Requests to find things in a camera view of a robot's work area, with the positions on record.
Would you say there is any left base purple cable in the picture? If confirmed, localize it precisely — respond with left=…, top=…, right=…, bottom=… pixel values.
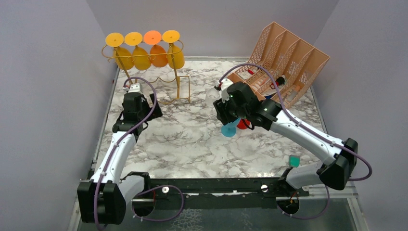
left=131, top=185, right=185, bottom=222

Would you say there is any peach plastic file organizer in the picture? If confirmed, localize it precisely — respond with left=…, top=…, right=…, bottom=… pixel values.
left=227, top=22, right=330, bottom=108

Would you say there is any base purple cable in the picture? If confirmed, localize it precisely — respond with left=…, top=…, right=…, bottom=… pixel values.
left=275, top=185, right=331, bottom=220
left=131, top=185, right=185, bottom=222

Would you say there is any yellow wine glass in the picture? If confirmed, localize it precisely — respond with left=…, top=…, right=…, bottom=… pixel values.
left=162, top=30, right=185, bottom=70
left=105, top=32, right=134, bottom=70
left=125, top=32, right=151, bottom=71

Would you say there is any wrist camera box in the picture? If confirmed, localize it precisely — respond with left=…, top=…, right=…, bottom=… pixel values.
left=123, top=83, right=142, bottom=94
left=214, top=78, right=233, bottom=103

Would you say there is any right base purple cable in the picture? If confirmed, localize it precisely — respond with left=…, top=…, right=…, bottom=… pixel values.
left=275, top=185, right=331, bottom=220

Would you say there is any red wine glass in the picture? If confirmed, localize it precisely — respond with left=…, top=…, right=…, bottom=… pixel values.
left=236, top=119, right=251, bottom=130

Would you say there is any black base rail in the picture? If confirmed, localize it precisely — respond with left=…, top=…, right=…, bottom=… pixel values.
left=121, top=172, right=309, bottom=210

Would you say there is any green small block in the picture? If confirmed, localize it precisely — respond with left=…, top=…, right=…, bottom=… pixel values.
left=289, top=155, right=301, bottom=168

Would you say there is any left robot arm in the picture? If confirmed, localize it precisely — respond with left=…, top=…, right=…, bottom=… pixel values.
left=77, top=91, right=163, bottom=229

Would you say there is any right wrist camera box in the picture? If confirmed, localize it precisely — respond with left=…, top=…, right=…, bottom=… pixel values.
left=214, top=78, right=233, bottom=103

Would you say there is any orange wine glass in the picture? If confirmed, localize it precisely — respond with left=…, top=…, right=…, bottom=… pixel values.
left=143, top=30, right=168, bottom=67

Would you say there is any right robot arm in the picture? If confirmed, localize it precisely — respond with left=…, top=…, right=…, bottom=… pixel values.
left=213, top=79, right=358, bottom=196

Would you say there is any blue wine glass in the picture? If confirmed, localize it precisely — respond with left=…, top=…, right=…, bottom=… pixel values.
left=221, top=118, right=241, bottom=137

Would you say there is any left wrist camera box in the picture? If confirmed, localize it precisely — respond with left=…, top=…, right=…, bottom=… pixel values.
left=123, top=83, right=142, bottom=94

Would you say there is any gold wire glass rack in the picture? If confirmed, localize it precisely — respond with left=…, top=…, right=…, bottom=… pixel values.
left=101, top=39, right=191, bottom=105

